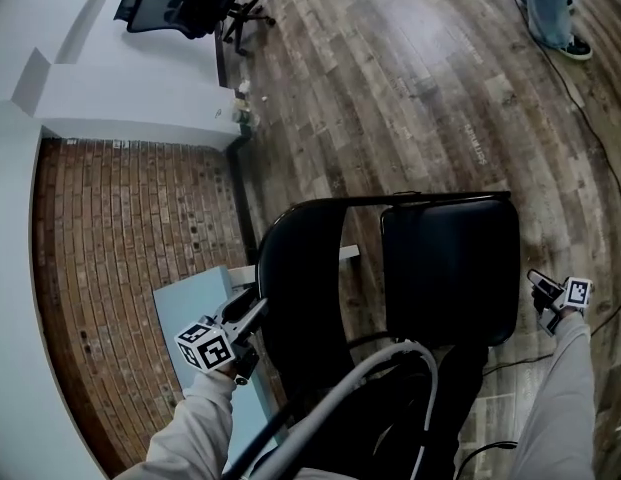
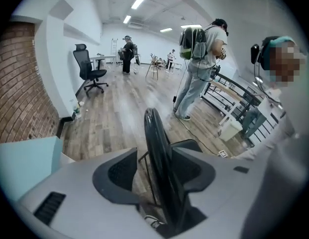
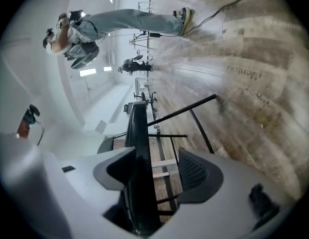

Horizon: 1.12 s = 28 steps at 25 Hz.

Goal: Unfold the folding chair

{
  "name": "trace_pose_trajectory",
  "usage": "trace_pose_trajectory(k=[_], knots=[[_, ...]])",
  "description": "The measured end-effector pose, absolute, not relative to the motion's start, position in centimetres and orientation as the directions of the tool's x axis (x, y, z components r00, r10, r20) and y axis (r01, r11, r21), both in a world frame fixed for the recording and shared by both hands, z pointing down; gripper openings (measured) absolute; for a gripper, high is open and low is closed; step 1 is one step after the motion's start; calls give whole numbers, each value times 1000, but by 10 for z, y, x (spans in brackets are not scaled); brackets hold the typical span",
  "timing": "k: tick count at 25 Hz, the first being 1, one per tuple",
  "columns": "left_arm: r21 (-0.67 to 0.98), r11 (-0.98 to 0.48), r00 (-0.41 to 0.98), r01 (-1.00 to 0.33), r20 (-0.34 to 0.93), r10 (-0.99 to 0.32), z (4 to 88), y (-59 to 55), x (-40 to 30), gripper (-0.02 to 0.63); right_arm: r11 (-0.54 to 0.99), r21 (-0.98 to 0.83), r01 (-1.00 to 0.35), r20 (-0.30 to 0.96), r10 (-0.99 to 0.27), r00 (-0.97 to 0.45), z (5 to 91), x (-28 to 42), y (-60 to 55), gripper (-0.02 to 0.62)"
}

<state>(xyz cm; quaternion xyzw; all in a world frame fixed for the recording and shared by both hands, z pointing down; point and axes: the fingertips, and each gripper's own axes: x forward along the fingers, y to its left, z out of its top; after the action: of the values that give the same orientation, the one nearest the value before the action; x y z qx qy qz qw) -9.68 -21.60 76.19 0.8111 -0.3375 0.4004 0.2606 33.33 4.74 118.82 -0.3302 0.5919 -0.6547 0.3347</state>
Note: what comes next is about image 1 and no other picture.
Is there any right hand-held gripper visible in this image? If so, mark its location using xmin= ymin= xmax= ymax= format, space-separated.
xmin=526 ymin=267 xmax=594 ymax=339

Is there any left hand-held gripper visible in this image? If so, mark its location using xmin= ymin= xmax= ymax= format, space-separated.
xmin=173 ymin=287 xmax=271 ymax=385

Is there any black folding chair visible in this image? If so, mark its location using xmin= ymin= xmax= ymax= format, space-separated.
xmin=254 ymin=190 xmax=522 ymax=422

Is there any person's left forearm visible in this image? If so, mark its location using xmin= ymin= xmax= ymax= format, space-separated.
xmin=113 ymin=367 xmax=237 ymax=480

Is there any person's right forearm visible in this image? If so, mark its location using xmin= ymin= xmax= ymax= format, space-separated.
xmin=508 ymin=311 xmax=599 ymax=480

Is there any black mesh office chair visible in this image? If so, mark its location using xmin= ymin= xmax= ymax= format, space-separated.
xmin=113 ymin=0 xmax=278 ymax=58

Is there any light blue table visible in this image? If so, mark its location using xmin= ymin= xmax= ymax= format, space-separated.
xmin=152 ymin=263 xmax=292 ymax=472

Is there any clear plastic bottle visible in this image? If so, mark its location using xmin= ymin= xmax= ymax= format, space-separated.
xmin=230 ymin=96 xmax=257 ymax=128

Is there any black head-rig cable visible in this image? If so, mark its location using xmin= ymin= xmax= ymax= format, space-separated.
xmin=222 ymin=337 xmax=406 ymax=480

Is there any black floor cable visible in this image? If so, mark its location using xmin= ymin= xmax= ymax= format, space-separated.
xmin=482 ymin=0 xmax=621 ymax=377

